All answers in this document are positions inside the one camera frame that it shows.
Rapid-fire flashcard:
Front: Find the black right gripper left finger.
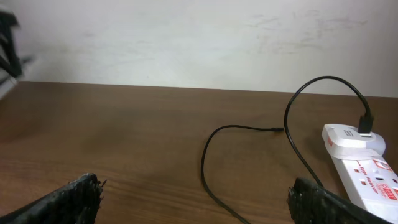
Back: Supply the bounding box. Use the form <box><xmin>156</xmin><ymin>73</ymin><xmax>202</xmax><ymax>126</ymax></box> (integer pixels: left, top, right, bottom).
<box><xmin>1</xmin><ymin>173</ymin><xmax>105</xmax><ymax>224</ymax></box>

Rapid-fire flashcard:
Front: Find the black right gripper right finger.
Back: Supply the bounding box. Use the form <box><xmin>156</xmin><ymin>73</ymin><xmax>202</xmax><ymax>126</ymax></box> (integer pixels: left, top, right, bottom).
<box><xmin>287</xmin><ymin>177</ymin><xmax>389</xmax><ymax>224</ymax></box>

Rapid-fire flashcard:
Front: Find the black USB charging cable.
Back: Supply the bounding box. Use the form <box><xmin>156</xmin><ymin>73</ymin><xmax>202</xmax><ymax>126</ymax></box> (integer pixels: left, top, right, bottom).
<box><xmin>200</xmin><ymin>75</ymin><xmax>375</xmax><ymax>224</ymax></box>

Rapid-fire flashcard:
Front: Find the white USB charger adapter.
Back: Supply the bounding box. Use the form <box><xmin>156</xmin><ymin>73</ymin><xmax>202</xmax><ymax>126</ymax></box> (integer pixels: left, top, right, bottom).
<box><xmin>322</xmin><ymin>124</ymin><xmax>386</xmax><ymax>160</ymax></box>

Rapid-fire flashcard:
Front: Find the white power strip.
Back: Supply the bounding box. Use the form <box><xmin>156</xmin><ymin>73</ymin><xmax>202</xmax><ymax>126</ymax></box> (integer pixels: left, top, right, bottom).
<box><xmin>332</xmin><ymin>157</ymin><xmax>397</xmax><ymax>223</ymax></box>

